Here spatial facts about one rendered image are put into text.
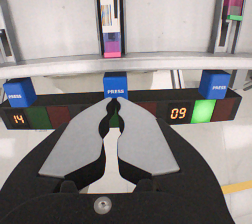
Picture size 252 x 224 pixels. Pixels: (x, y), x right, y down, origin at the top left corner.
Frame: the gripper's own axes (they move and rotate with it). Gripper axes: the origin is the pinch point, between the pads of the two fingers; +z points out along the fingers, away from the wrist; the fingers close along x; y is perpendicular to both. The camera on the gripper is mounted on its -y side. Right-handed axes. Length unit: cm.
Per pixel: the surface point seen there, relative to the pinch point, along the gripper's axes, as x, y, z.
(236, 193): 64, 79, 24
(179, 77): 24, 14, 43
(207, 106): 11.7, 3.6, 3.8
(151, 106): 4.2, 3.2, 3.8
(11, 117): -15.0, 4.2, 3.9
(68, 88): -35, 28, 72
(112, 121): -0.8, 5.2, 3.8
